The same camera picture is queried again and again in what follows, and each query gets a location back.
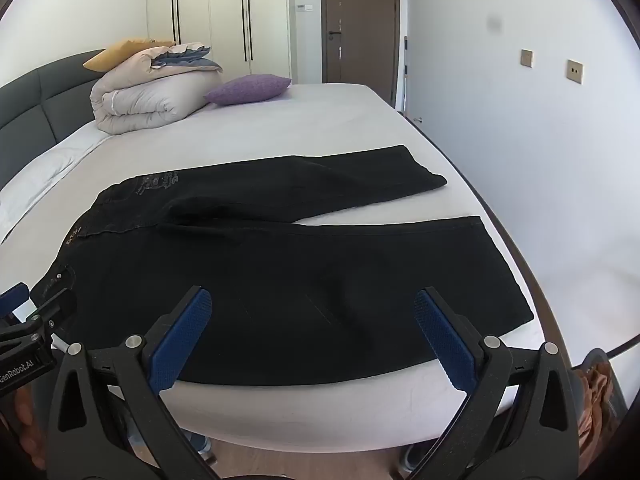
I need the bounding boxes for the orange cloth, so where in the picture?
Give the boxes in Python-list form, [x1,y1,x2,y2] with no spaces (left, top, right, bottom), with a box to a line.
[577,362,613,448]

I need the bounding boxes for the black pants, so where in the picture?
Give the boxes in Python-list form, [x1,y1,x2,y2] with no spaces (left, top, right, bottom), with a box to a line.
[50,145,535,387]

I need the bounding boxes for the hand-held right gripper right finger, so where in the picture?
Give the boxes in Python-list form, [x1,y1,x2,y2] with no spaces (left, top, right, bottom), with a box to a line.
[412,286,586,480]

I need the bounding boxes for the grey slipper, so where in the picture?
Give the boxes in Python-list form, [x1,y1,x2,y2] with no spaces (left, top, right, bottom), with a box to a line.
[402,442,431,471]
[190,432,216,466]

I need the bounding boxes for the brown door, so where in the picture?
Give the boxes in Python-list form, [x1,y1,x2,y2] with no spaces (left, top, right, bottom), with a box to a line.
[320,0,401,108]

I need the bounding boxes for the yellow pillow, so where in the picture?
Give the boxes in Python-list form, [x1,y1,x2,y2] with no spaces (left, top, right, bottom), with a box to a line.
[82,37,177,72]

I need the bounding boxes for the bed with white sheet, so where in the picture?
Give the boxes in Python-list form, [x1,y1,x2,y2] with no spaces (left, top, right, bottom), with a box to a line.
[0,82,576,461]

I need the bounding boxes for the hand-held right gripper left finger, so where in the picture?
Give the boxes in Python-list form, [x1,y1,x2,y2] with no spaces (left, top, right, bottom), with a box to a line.
[44,285,223,480]

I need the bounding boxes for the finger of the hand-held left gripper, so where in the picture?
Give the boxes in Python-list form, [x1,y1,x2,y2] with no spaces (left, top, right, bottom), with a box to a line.
[0,282,32,328]
[29,287,79,336]

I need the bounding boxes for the folded beige duvet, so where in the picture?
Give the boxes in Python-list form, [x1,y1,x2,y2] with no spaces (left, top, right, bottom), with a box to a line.
[90,46,223,136]

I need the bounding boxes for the white pillow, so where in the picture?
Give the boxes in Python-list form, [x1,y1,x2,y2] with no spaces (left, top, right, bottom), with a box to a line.
[0,135,101,243]

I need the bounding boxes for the purple pillow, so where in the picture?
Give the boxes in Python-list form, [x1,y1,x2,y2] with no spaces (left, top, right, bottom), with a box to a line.
[204,74,292,107]

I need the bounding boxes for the white wardrobe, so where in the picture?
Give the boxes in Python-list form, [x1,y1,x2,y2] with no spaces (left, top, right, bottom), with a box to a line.
[146,0,292,86]

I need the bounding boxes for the folded blue cloth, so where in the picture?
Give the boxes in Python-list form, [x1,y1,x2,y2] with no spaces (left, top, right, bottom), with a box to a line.
[150,42,223,72]

